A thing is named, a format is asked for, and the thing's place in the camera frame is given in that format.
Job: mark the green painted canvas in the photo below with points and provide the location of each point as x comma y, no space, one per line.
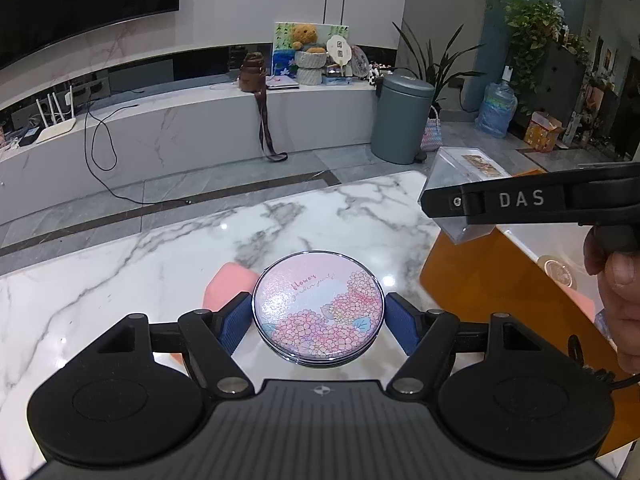
335,30

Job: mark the white marble tv console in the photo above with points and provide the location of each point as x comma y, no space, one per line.
175,125

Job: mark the grey-green trash can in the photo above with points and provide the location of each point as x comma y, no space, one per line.
400,120

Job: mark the orange cardboard carton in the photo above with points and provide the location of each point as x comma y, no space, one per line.
542,132

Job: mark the blue water bottle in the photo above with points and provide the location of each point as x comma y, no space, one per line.
495,107

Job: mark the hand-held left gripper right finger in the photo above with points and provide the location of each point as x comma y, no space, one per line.
402,325

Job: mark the round white paper fan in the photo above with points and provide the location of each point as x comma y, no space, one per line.
338,49

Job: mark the round pink floral tin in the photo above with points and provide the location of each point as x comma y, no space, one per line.
320,305

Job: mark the green vine plant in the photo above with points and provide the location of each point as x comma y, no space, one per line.
530,25

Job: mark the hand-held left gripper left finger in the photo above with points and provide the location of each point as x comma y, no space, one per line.
232,325

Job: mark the dark cabinet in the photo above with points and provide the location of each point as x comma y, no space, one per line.
562,85

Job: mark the clear plastic box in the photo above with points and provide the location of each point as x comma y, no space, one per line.
455,170

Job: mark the pink flat pad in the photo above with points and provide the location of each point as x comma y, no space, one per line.
227,285

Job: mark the brown teddy bear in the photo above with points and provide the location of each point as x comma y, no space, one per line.
306,37

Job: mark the brown leather bag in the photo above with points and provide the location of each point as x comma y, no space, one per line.
251,72

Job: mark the person's right hand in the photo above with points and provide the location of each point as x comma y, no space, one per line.
622,310

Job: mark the white router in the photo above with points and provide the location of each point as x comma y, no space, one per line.
57,127

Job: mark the long-leaf potted plant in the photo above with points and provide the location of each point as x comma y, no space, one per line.
440,67

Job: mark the blue floral box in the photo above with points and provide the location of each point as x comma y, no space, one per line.
283,64

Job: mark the black flat device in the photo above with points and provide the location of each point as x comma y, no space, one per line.
29,136

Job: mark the pastel woven bag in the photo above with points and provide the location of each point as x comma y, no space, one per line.
431,132

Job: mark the round patterned fan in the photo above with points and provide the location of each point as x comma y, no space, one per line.
360,60

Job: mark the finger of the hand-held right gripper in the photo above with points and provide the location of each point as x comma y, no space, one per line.
445,204

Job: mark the flat white notebook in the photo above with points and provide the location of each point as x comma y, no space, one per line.
282,83

